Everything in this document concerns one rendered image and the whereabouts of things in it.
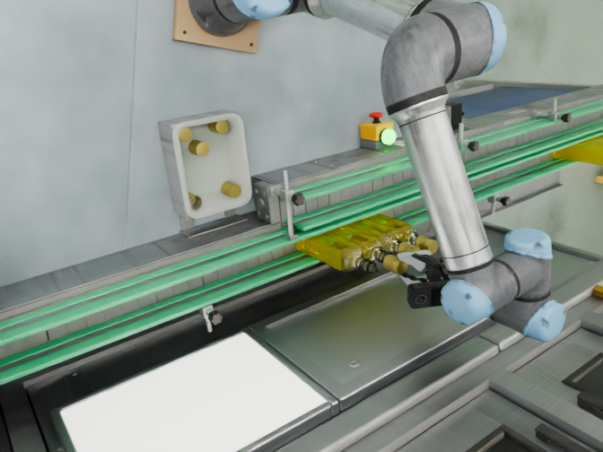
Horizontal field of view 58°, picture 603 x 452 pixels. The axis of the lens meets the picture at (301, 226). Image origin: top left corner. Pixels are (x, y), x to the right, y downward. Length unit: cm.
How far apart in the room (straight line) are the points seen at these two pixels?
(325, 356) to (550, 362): 46
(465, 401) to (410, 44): 65
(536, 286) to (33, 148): 100
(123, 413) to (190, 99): 70
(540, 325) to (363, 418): 34
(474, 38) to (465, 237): 31
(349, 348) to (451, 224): 42
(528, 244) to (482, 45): 33
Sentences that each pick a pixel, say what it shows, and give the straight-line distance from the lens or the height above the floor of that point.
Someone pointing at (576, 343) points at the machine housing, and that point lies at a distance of 132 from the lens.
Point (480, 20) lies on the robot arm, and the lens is 95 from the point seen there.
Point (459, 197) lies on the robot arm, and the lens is 86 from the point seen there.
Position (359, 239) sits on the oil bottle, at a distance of 129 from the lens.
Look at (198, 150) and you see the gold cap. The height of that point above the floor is 81.
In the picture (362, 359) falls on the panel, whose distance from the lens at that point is 113.
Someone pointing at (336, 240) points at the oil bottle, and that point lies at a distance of 129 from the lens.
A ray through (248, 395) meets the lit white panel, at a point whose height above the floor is 119.
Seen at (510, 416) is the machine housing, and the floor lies 151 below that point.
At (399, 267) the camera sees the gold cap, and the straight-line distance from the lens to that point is 121.
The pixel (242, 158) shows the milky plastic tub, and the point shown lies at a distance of 131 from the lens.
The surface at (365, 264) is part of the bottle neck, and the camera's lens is 121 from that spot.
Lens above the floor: 197
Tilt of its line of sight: 52 degrees down
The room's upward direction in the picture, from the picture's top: 113 degrees clockwise
